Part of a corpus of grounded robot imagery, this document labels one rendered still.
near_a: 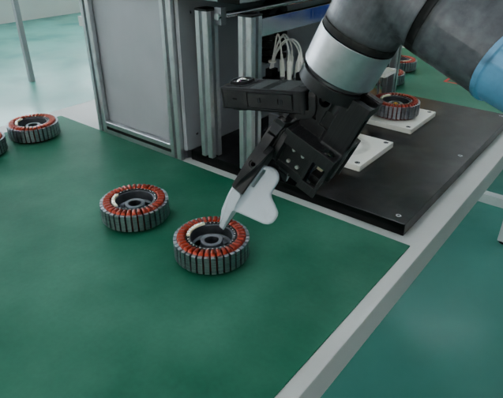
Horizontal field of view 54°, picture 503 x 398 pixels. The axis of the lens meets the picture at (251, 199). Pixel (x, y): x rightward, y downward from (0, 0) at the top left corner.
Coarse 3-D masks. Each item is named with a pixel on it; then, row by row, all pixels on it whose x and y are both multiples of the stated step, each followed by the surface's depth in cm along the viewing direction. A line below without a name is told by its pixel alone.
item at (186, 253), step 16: (192, 224) 75; (208, 224) 75; (240, 224) 75; (176, 240) 72; (192, 240) 74; (208, 240) 74; (224, 240) 75; (240, 240) 71; (176, 256) 71; (192, 256) 68; (208, 256) 68; (224, 256) 68; (240, 256) 70; (208, 272) 69
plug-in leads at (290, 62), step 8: (280, 40) 100; (288, 40) 101; (296, 40) 101; (280, 48) 101; (288, 48) 98; (272, 56) 103; (280, 56) 102; (288, 56) 99; (272, 64) 104; (280, 64) 102; (288, 64) 100; (296, 64) 102; (272, 72) 104; (280, 72) 103; (288, 72) 101; (296, 72) 102
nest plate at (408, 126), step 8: (424, 112) 120; (432, 112) 120; (376, 120) 115; (384, 120) 115; (392, 120) 115; (400, 120) 115; (408, 120) 115; (416, 120) 115; (424, 120) 115; (392, 128) 112; (400, 128) 111; (408, 128) 110; (416, 128) 112
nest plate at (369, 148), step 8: (360, 136) 106; (368, 136) 106; (360, 144) 103; (368, 144) 103; (376, 144) 103; (384, 144) 103; (392, 144) 103; (360, 152) 99; (368, 152) 99; (376, 152) 99; (384, 152) 101; (352, 160) 96; (360, 160) 96; (368, 160) 96; (352, 168) 95; (360, 168) 94
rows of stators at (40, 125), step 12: (12, 120) 113; (24, 120) 115; (36, 120) 117; (48, 120) 114; (0, 132) 107; (12, 132) 109; (24, 132) 109; (36, 132) 110; (48, 132) 111; (0, 144) 104
